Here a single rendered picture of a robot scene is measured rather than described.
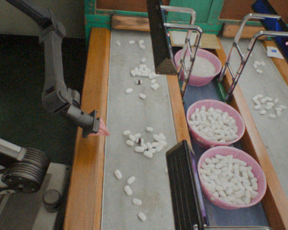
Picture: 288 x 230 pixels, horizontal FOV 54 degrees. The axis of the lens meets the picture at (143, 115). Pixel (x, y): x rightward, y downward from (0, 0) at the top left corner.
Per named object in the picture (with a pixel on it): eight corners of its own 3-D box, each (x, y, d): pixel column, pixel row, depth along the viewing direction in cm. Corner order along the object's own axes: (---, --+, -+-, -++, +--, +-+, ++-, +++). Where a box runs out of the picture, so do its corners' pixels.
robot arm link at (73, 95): (40, 106, 95) (60, 94, 93) (44, 86, 104) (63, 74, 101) (65, 126, 103) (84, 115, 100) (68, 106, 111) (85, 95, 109)
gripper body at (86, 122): (99, 111, 108) (83, 101, 104) (97, 132, 101) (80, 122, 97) (88, 119, 111) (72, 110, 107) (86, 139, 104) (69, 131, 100)
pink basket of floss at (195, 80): (198, 96, 153) (203, 83, 146) (162, 71, 164) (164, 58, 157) (225, 77, 167) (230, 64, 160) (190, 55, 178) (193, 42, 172)
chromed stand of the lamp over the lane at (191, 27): (146, 106, 143) (159, 25, 111) (144, 80, 157) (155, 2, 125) (183, 107, 146) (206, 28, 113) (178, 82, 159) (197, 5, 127)
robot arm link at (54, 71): (37, 33, 120) (56, 18, 117) (47, 41, 124) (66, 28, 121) (37, 109, 94) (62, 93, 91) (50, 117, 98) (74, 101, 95)
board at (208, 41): (166, 45, 167) (166, 44, 166) (163, 32, 177) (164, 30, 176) (220, 49, 171) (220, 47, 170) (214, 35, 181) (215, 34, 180)
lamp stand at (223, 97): (222, 109, 148) (256, 33, 116) (214, 84, 162) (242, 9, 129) (257, 110, 150) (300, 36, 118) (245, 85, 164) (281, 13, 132)
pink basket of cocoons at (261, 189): (198, 217, 106) (205, 206, 99) (187, 158, 124) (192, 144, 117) (265, 217, 109) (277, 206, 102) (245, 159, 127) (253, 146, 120)
